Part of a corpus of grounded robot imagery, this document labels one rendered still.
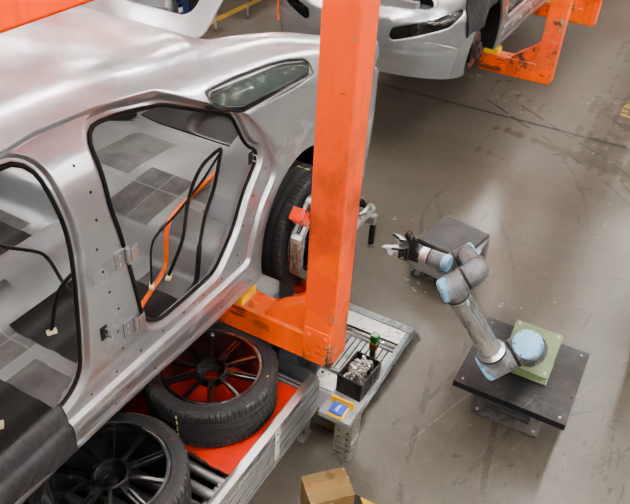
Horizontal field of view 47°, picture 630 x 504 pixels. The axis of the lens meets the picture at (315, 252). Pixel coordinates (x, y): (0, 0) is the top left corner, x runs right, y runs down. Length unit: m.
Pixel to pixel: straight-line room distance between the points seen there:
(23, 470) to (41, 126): 1.20
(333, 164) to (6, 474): 1.65
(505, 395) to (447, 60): 3.08
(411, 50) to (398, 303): 2.16
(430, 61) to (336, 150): 3.24
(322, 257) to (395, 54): 3.09
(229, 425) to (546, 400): 1.65
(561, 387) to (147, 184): 2.46
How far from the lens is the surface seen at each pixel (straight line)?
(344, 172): 2.92
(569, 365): 4.27
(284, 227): 3.67
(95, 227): 2.65
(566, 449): 4.26
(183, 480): 3.22
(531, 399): 4.01
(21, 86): 2.68
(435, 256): 3.87
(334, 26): 2.72
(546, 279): 5.35
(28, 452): 2.85
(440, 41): 6.02
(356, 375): 3.54
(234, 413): 3.44
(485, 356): 3.78
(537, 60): 7.02
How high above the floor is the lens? 3.10
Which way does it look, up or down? 36 degrees down
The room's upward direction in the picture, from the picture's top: 4 degrees clockwise
